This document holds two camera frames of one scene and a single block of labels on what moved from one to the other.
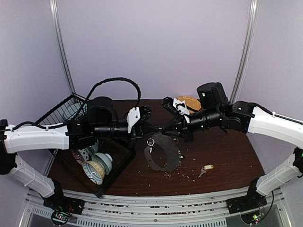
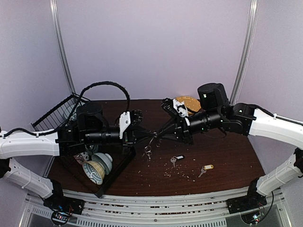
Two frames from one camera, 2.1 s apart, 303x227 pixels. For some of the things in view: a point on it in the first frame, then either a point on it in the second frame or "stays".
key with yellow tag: (204, 168) stays
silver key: (151, 145) → (148, 152)
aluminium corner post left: (54, 6) stays
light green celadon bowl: (105, 159) stays
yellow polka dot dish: (191, 102) stays
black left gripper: (137, 129) → (130, 135)
